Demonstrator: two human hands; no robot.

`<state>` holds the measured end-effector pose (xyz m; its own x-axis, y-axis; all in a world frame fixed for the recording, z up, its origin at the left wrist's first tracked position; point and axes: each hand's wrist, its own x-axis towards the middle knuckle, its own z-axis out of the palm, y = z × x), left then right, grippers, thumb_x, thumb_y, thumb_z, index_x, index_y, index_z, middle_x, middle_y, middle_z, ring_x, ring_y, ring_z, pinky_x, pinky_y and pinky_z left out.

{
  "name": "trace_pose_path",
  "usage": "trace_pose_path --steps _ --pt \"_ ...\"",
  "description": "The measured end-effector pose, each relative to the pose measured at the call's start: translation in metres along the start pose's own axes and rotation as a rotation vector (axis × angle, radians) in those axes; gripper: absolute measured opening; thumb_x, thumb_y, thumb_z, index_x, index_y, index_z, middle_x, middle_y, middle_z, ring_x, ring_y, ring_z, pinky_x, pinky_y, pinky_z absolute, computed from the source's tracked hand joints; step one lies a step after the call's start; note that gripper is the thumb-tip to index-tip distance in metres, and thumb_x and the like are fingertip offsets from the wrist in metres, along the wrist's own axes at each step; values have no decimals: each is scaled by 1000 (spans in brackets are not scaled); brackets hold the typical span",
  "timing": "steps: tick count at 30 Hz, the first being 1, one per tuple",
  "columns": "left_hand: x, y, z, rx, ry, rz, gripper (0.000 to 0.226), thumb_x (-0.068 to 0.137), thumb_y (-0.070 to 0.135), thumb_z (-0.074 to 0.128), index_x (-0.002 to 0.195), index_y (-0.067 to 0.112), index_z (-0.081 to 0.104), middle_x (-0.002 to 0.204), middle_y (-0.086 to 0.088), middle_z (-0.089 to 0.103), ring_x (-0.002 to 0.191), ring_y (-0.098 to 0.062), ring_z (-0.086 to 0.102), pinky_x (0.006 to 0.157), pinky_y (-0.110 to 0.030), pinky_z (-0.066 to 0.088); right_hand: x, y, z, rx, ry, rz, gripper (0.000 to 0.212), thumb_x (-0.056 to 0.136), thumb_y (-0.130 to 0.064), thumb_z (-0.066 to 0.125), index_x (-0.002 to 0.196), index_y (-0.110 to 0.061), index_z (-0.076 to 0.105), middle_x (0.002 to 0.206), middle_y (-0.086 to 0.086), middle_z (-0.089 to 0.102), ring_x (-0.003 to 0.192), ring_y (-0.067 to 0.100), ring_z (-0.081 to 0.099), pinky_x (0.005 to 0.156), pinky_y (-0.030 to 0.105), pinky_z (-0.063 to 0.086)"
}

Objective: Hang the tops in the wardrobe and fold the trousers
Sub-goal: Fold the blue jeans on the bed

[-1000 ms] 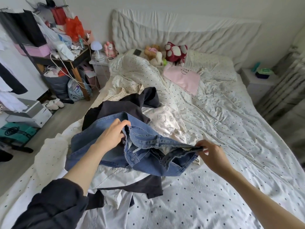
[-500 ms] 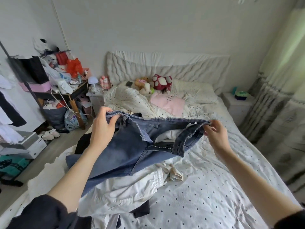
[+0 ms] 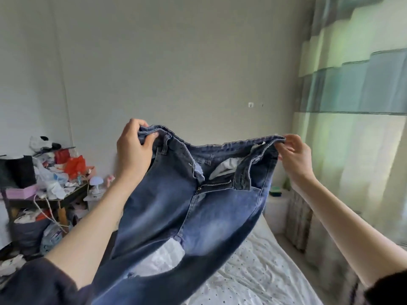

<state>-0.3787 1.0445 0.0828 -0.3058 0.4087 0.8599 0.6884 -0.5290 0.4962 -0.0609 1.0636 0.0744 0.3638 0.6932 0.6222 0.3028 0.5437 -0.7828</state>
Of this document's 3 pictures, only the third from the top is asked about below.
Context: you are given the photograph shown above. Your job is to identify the black bag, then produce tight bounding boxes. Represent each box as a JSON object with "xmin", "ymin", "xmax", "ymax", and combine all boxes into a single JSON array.
[{"xmin": 0, "ymin": 155, "xmax": 38, "ymax": 190}]

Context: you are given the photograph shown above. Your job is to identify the blue jeans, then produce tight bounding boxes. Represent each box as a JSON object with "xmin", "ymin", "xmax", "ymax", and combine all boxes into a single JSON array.
[{"xmin": 92, "ymin": 125, "xmax": 286, "ymax": 305}]

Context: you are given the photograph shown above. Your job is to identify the striped beige curtain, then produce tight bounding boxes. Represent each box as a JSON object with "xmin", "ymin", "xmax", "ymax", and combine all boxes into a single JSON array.
[{"xmin": 284, "ymin": 0, "xmax": 407, "ymax": 305}]

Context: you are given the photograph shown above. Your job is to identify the person's left hand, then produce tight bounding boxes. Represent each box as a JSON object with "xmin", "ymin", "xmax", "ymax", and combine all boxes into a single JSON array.
[{"xmin": 114, "ymin": 119, "xmax": 160, "ymax": 187}]

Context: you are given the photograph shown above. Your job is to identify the person's black left sleeve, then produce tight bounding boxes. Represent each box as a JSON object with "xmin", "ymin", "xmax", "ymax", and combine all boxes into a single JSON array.
[{"xmin": 0, "ymin": 256, "xmax": 96, "ymax": 305}]

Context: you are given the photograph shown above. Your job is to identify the white dotted bed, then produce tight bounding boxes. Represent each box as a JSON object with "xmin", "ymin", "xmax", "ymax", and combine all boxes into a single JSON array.
[{"xmin": 127, "ymin": 213, "xmax": 325, "ymax": 305}]

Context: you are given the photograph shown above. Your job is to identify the pink box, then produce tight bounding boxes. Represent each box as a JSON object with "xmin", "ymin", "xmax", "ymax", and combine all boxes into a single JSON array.
[{"xmin": 3, "ymin": 184, "xmax": 39, "ymax": 201}]

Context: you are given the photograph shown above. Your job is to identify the dark side table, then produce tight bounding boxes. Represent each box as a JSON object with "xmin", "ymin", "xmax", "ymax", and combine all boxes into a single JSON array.
[{"xmin": 0, "ymin": 181, "xmax": 90, "ymax": 221}]

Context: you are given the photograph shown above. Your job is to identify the white bedside cabinet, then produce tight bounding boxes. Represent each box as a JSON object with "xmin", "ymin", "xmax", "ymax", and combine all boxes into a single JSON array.
[{"xmin": 264, "ymin": 190, "xmax": 293, "ymax": 236}]

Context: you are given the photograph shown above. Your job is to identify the person's black sleeve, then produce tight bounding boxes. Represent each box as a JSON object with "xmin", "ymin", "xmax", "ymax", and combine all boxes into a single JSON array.
[
  {"xmin": 364, "ymin": 269, "xmax": 407, "ymax": 305},
  {"xmin": 0, "ymin": 256, "xmax": 96, "ymax": 305}
]

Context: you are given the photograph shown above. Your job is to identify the person's black right sleeve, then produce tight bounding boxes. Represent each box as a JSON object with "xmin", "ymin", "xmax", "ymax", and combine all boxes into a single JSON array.
[{"xmin": 364, "ymin": 269, "xmax": 407, "ymax": 305}]

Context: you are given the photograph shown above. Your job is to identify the person's right hand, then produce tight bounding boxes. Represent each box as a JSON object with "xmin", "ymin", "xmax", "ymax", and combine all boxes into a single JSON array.
[{"xmin": 275, "ymin": 134, "xmax": 318, "ymax": 189}]

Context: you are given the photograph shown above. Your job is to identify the small white lamp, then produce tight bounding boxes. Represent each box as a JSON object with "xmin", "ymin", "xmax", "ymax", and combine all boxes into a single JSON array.
[{"xmin": 88, "ymin": 176, "xmax": 105, "ymax": 198}]

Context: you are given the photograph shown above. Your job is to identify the person's left forearm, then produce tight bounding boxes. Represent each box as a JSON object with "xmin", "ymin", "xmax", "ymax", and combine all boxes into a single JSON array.
[{"xmin": 46, "ymin": 175, "xmax": 144, "ymax": 290}]

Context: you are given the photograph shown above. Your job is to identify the black white plush toy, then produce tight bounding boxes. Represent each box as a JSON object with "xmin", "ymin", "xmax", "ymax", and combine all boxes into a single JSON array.
[{"xmin": 28, "ymin": 135, "xmax": 62, "ymax": 154}]

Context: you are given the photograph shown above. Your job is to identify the red bag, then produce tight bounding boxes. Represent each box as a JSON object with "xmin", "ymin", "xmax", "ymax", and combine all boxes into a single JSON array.
[{"xmin": 64, "ymin": 155, "xmax": 89, "ymax": 181}]

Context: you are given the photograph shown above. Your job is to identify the person's right forearm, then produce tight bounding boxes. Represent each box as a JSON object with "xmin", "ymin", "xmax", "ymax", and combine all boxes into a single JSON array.
[{"xmin": 291, "ymin": 177, "xmax": 407, "ymax": 290}]

